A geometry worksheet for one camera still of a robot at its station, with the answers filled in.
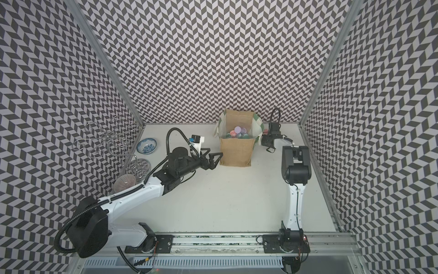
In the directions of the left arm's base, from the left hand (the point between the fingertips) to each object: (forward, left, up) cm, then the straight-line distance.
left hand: (217, 153), depth 77 cm
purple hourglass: (+24, -11, -10) cm, 28 cm away
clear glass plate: (+3, +44, -19) cm, 48 cm away
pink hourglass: (+14, -25, -1) cm, 29 cm away
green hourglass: (+22, -16, -14) cm, 31 cm away
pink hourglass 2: (+23, -8, -13) cm, 28 cm away
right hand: (+24, -30, -22) cm, 44 cm away
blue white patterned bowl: (+19, +46, -20) cm, 53 cm away
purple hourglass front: (+27, -15, -14) cm, 34 cm away
